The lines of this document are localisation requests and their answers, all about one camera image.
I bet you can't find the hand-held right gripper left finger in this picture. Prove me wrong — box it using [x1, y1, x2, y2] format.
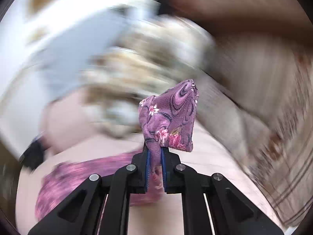
[28, 149, 150, 235]

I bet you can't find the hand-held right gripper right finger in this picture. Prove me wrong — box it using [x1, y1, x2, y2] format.
[160, 147, 285, 235]

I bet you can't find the purple floral garment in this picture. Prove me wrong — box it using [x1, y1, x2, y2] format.
[34, 79, 199, 222]

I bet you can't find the beige leaf-print quilt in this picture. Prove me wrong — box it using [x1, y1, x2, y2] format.
[82, 5, 217, 139]

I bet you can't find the grey pillow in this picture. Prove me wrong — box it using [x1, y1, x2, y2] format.
[23, 11, 131, 102]

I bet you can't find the striped brown floral cushion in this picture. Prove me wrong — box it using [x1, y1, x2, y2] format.
[196, 51, 313, 229]

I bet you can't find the pink quilted sofa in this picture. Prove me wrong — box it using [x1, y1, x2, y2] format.
[15, 0, 313, 235]

